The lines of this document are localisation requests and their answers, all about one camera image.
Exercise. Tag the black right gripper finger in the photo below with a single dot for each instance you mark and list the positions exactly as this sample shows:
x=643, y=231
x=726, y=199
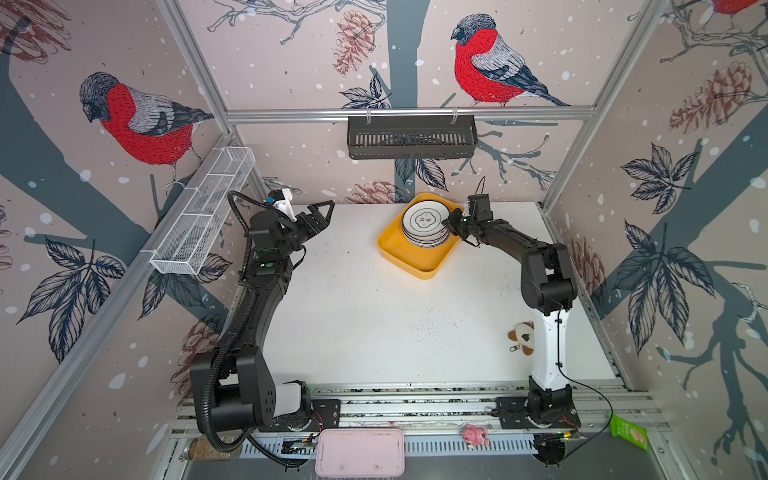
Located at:
x=454, y=231
x=452, y=221

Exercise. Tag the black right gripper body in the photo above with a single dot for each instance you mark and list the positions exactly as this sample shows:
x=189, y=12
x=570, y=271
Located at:
x=468, y=224

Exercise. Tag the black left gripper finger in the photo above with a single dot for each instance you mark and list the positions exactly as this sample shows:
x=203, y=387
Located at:
x=321, y=216
x=320, y=207

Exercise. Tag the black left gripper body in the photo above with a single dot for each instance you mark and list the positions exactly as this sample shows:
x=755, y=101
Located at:
x=303, y=232

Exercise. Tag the orange sunburst plate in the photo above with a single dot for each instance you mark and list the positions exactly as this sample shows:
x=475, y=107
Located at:
x=429, y=242

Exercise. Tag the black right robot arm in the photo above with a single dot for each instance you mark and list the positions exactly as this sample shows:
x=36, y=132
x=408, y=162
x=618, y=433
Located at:
x=548, y=286

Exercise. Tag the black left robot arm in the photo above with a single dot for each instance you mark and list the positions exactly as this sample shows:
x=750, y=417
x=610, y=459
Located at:
x=234, y=392

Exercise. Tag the yellow plastic bin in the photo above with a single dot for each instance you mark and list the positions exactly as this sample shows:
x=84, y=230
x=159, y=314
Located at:
x=419, y=262

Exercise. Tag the brown white plush toy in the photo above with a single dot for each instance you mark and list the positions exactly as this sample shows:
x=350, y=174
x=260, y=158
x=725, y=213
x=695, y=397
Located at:
x=522, y=337

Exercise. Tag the pink pig toy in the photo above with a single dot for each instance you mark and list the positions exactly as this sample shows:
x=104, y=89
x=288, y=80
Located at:
x=475, y=437

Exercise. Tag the pink plastic tray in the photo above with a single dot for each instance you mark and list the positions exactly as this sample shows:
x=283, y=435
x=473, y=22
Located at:
x=369, y=453

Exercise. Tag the brown grain bag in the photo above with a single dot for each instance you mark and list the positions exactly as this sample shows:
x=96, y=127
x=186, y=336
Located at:
x=200, y=449

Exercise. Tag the green snack packet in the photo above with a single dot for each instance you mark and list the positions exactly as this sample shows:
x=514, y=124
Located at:
x=629, y=432

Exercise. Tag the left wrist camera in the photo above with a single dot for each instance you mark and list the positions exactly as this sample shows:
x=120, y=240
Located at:
x=281, y=199

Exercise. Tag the black hanging wire basket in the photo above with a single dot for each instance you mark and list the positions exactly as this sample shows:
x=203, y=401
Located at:
x=411, y=137

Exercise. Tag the white wire mesh shelf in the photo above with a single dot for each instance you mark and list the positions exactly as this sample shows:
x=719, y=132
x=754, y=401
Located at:
x=191, y=237

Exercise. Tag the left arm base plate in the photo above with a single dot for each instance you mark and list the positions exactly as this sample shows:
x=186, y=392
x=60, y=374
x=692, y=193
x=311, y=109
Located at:
x=326, y=414

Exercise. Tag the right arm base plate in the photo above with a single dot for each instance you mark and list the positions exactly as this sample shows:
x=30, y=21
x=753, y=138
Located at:
x=516, y=412

